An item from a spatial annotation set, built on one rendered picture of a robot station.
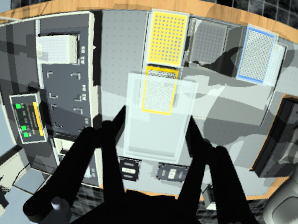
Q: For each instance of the white ready key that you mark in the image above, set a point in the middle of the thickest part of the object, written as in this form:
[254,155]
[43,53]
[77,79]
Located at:
[208,197]

